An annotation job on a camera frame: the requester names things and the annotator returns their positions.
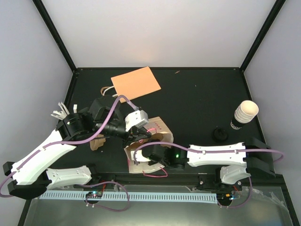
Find cream cakes paper bag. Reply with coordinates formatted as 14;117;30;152
124;116;174;175

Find brown pulp cup carriers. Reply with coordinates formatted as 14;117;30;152
89;136;106;151

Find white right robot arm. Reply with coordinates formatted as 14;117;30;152
133;137;275;190

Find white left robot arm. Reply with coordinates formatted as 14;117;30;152
0;95;151;200

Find plain brown paper bag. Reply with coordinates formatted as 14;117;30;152
101;67;161;100

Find white straws bundle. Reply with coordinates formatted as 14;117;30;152
50;102;78;121

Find black cup lid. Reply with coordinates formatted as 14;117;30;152
212;127;229;142

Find stack of paper cups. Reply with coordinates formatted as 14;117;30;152
230;100;259;130

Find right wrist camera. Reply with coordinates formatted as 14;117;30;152
135;149;149;165

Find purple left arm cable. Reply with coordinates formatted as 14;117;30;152
0;95;139;198

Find light blue cable duct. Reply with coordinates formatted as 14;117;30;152
40;190;217;204

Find black frame post left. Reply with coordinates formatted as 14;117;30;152
32;0;77;72

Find black frame post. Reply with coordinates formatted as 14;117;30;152
32;0;77;72
239;0;286;73

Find black frame post right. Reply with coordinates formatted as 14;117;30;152
239;0;286;73

